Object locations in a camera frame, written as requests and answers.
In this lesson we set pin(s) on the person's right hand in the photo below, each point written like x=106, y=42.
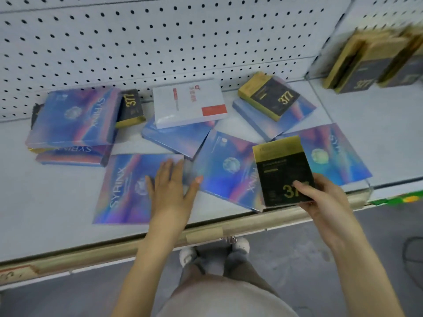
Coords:
x=330, y=214

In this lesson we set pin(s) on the green shelf label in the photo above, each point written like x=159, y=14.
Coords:
x=400, y=198

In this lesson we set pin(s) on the person's white shoe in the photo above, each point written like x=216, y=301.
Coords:
x=187, y=255
x=241, y=245

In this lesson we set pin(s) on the beige shelf price rail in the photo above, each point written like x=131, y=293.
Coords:
x=257, y=222

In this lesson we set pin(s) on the person's left hand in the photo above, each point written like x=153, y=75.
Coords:
x=168, y=201

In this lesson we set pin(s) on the black and gold box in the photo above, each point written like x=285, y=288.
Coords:
x=366, y=72
x=281, y=168
x=37, y=115
x=343, y=59
x=269, y=95
x=406, y=69
x=130, y=108

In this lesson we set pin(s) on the person's white left shoe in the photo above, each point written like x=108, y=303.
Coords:
x=187, y=255

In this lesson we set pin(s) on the person's left forearm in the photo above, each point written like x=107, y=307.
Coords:
x=148, y=270

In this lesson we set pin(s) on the scattered group of holographic packs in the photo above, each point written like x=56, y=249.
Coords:
x=226, y=168

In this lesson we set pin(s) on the person's right forearm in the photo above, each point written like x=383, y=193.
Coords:
x=363, y=280

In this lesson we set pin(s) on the person's grey shorts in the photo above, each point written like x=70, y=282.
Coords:
x=228, y=300

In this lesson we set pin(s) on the white box with red label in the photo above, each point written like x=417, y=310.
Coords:
x=188, y=102

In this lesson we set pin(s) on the person's left thumb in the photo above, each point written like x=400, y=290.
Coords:
x=195, y=189

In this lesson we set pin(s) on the white pegboard panel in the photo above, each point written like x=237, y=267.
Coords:
x=380, y=13
x=148, y=39

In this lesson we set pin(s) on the person's left little finger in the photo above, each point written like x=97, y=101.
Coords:
x=150, y=186

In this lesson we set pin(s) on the person's white right shoe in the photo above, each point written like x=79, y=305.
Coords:
x=241, y=245

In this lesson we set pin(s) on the holographic blue box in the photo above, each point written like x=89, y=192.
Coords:
x=122, y=191

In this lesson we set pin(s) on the person's right thumb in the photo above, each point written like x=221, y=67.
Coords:
x=304, y=189

